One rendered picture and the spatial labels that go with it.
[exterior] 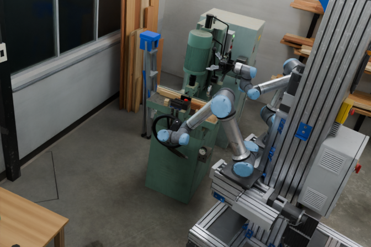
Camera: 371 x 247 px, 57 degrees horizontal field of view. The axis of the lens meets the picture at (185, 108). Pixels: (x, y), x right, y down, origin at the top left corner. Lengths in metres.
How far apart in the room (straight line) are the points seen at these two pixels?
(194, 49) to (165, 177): 1.20
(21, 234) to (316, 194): 1.76
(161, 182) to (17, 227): 1.34
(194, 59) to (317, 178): 1.18
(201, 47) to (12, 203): 1.62
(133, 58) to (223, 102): 2.30
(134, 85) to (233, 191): 2.21
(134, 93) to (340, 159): 2.73
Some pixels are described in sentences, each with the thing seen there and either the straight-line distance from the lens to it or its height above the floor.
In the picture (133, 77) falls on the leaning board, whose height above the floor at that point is 0.47.
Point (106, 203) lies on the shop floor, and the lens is 3.11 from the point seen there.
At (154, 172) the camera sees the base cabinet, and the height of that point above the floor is 0.21.
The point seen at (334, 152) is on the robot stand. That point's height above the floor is 1.21.
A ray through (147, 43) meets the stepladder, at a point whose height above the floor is 1.09.
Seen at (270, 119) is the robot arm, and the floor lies 1.01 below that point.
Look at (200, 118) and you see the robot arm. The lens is 2.15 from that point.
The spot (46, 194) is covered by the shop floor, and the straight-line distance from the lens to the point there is 3.22.
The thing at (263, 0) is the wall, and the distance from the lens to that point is 4.79.
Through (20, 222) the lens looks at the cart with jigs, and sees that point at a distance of 2.33.
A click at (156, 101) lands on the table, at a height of 0.90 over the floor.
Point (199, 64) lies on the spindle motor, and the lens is 2.57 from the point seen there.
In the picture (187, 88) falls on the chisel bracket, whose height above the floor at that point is 1.06.
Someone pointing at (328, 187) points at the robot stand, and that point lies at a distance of 2.25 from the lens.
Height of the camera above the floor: 2.24
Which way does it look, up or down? 29 degrees down
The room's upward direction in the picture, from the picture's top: 10 degrees clockwise
